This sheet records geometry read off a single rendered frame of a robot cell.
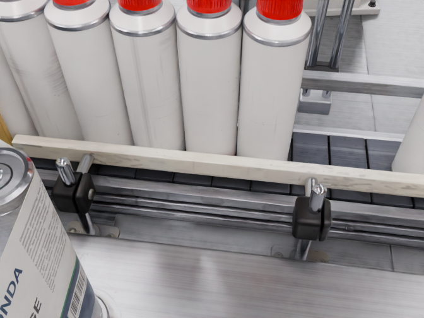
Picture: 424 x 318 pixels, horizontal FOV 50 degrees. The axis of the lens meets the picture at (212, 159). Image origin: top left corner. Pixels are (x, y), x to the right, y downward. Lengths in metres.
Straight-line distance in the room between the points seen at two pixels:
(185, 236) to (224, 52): 0.20
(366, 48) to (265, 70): 0.38
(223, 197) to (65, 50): 0.19
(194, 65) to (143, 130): 0.09
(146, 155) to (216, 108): 0.08
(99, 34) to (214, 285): 0.22
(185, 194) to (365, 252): 0.19
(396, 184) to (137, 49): 0.25
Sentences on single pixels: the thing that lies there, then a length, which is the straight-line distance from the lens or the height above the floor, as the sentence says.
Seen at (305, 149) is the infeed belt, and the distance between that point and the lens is 0.49.
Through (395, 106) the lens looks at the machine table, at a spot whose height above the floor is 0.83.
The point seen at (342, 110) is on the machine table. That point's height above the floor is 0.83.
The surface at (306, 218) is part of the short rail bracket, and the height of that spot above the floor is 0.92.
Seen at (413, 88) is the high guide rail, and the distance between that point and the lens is 0.46.
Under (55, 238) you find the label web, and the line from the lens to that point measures 0.27.
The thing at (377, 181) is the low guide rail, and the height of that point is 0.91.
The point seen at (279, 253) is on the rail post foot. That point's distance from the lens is 0.46.
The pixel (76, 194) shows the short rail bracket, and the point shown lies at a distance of 0.41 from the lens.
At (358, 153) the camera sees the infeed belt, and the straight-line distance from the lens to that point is 0.50.
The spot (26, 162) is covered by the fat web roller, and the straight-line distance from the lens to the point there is 0.24.
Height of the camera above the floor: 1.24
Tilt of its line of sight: 50 degrees down
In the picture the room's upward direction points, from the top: 1 degrees counter-clockwise
